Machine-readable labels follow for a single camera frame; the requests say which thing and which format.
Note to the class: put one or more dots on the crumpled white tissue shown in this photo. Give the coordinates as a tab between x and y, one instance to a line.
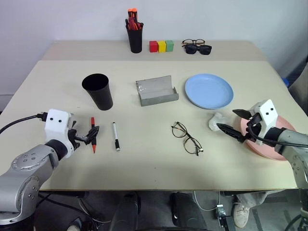
215	121

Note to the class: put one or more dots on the dark rounded shape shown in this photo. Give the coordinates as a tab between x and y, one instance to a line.
187	211
126	211

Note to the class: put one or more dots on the yellow block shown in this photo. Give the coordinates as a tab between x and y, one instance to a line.
162	47

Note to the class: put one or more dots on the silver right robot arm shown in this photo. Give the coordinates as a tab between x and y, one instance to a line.
293	144

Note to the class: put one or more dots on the white marker with black cap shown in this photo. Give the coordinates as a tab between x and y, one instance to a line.
115	134

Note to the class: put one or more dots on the thin dark frame eyeglasses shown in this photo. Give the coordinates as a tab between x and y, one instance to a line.
191	138

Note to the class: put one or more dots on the blue plate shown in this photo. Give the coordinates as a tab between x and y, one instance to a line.
208	91

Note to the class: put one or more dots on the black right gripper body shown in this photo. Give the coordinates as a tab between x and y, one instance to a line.
255	121

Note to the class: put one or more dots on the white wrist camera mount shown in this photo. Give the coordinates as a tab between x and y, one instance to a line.
268	111
55	124

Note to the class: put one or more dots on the pink plate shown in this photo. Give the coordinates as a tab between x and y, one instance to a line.
285	125

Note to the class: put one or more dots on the dark chair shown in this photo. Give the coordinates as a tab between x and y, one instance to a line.
299	79

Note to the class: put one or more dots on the empty black cup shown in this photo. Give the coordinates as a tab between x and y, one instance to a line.
102	96

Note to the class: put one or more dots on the open grey glasses case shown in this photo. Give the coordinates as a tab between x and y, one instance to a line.
156	92

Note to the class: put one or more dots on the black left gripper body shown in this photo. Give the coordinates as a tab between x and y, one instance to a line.
75	139

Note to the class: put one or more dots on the black sunglasses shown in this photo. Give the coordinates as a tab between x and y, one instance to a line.
191	49

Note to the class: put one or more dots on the brown tortoise frame glasses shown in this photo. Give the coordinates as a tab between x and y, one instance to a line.
185	42

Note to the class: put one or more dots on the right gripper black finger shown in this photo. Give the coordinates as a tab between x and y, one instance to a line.
229	130
241	113

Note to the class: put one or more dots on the white shoe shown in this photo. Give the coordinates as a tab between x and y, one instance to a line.
241	214

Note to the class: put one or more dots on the beige trouser leg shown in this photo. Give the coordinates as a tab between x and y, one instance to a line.
252	198

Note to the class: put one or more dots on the small grey device box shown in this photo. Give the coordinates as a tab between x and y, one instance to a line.
220	211

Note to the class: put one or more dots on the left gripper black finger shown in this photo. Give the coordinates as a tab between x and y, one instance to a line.
89	141
94	130

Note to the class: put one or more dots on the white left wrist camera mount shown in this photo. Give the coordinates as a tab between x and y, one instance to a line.
55	124

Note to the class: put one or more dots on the blue object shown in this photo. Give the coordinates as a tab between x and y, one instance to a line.
287	82

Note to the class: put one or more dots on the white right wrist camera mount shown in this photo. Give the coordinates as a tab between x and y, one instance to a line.
268	111

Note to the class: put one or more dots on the green block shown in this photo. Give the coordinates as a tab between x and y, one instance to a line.
170	45

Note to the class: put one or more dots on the red block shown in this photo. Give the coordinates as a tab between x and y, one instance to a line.
153	47

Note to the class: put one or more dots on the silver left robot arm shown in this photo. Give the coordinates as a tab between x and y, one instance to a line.
29	166

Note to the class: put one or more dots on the black pen holder cup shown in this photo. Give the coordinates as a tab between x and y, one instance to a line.
135	39

